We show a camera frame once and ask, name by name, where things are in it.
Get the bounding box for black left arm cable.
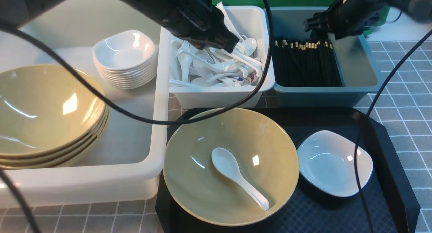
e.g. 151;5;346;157
0;0;273;233

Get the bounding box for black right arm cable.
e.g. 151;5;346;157
353;10;432;233

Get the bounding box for white square sauce dish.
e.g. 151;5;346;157
297;130;374;198

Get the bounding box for large white plastic tub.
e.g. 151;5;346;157
1;0;168;207

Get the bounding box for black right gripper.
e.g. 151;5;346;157
304;0;386;40

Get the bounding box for yellow noodle bowl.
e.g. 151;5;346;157
163;108;299;227

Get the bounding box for white spoons pile in bin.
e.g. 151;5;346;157
169;2;263;87

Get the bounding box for white ceramic soup spoon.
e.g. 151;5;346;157
211;147;270;211

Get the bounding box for black chopsticks pile in bin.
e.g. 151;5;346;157
272;36;345;87

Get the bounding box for stack of white sauce dishes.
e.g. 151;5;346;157
92;30;158;90

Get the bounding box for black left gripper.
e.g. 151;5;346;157
154;0;240;54

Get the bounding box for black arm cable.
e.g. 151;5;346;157
353;10;432;233
0;0;273;233

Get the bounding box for white plastic spoon bin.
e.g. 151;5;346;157
157;6;276;109

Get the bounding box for grey grid table mat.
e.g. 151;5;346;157
0;41;432;233

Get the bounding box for black plastic serving tray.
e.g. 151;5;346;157
155;107;420;233

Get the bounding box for stack of yellow bowls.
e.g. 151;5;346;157
0;64;110;170

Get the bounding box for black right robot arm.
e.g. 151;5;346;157
304;0;432;40

